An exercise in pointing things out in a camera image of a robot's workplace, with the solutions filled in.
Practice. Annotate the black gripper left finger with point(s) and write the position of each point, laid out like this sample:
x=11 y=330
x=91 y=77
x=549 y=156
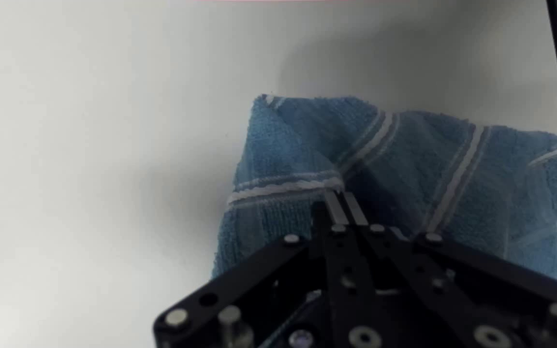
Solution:
x=290 y=291

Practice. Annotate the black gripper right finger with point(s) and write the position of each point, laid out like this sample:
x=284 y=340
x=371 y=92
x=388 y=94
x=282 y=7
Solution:
x=458 y=291

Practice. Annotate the blue checked towel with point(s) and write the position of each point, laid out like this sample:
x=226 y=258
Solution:
x=303 y=142

